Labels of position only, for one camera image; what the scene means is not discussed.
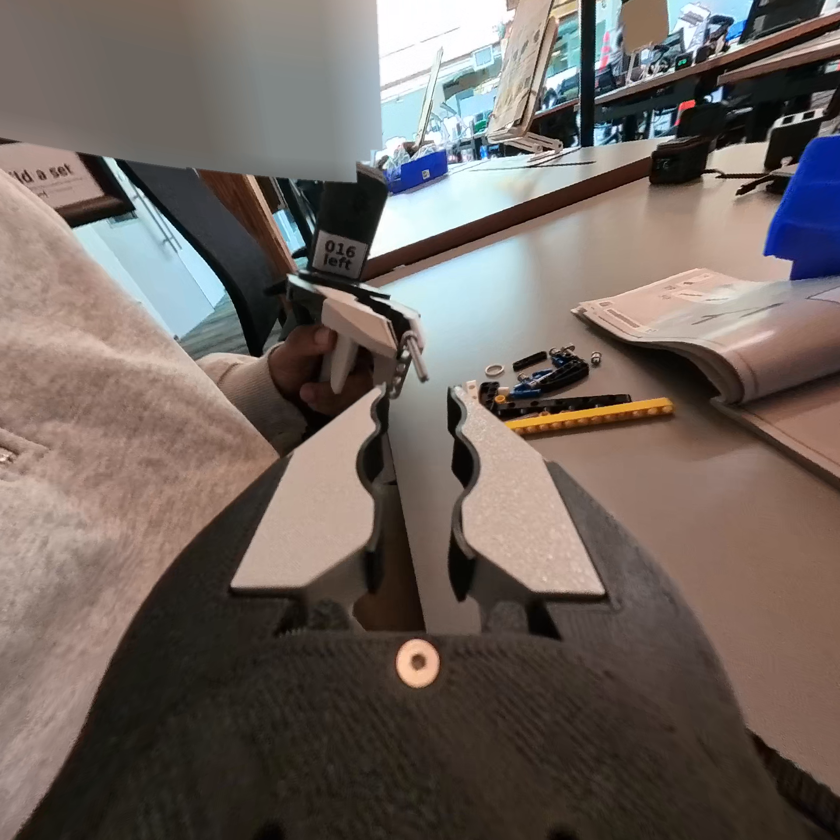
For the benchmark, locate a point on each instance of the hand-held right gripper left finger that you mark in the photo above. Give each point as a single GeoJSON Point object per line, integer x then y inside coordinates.
{"type": "Point", "coordinates": [308, 512]}

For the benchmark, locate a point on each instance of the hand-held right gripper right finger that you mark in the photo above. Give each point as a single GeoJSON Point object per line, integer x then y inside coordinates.
{"type": "Point", "coordinates": [525, 525]}

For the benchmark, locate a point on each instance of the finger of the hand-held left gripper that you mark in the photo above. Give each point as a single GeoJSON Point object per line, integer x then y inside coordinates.
{"type": "Point", "coordinates": [410, 325]}
{"type": "Point", "coordinates": [367, 334]}

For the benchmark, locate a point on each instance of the grey lego axle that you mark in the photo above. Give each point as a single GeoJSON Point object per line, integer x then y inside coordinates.
{"type": "Point", "coordinates": [418, 361]}

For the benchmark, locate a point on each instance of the thin grey lego beam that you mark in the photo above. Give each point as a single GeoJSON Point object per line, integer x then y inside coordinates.
{"type": "Point", "coordinates": [397, 377]}

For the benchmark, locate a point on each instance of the person's left forearm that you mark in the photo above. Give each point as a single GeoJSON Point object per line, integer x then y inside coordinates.
{"type": "Point", "coordinates": [262, 413]}

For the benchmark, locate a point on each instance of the white lego beam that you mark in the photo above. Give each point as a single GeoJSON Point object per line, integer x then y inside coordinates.
{"type": "Point", "coordinates": [471, 387]}

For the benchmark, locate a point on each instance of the short black lego beam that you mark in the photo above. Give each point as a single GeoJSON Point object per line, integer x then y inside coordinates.
{"type": "Point", "coordinates": [489, 394]}

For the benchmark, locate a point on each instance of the yellow lego beam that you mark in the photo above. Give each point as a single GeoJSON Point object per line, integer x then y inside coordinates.
{"type": "Point", "coordinates": [590, 417]}

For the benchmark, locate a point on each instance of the long black lego beam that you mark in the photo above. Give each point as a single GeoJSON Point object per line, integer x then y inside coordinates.
{"type": "Point", "coordinates": [577, 402]}

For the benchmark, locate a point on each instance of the grey blue lego pin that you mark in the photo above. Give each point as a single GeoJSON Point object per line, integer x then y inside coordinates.
{"type": "Point", "coordinates": [564, 358]}

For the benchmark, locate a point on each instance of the lego instruction booklet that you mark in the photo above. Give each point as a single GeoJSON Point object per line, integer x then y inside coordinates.
{"type": "Point", "coordinates": [722, 328]}

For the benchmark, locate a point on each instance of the person's left hand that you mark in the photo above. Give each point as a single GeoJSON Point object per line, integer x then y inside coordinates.
{"type": "Point", "coordinates": [295, 367]}

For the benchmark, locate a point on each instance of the small blue parts bin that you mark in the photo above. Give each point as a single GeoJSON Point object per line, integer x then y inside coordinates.
{"type": "Point", "coordinates": [413, 174]}

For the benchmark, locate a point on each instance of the black mesh office chair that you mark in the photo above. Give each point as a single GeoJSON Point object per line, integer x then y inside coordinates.
{"type": "Point", "coordinates": [223, 249]}

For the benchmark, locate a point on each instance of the thin white panel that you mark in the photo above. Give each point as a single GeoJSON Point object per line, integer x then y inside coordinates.
{"type": "Point", "coordinates": [430, 98]}

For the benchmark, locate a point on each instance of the white panel stand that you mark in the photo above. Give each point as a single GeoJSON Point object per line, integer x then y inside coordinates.
{"type": "Point", "coordinates": [525, 141]}

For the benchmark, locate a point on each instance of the brown cardboard panel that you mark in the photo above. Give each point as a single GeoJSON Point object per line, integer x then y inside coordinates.
{"type": "Point", "coordinates": [522, 65]}

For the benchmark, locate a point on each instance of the black pole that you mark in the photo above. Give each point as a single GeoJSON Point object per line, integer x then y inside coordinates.
{"type": "Point", "coordinates": [587, 65]}

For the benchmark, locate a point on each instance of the brown framed sign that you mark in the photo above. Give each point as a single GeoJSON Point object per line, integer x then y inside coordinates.
{"type": "Point", "coordinates": [39, 177]}

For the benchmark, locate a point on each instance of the background wooden desk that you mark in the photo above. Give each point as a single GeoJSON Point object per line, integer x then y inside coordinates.
{"type": "Point", "coordinates": [722, 58]}

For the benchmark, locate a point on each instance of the large blue storage bin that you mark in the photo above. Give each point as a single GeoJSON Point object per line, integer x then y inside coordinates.
{"type": "Point", "coordinates": [814, 216]}

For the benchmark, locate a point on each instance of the black device with white top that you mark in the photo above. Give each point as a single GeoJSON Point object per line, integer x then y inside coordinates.
{"type": "Point", "coordinates": [791, 144]}

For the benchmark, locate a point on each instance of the wooden door frame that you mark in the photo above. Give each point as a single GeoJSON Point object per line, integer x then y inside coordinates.
{"type": "Point", "coordinates": [249, 210]}

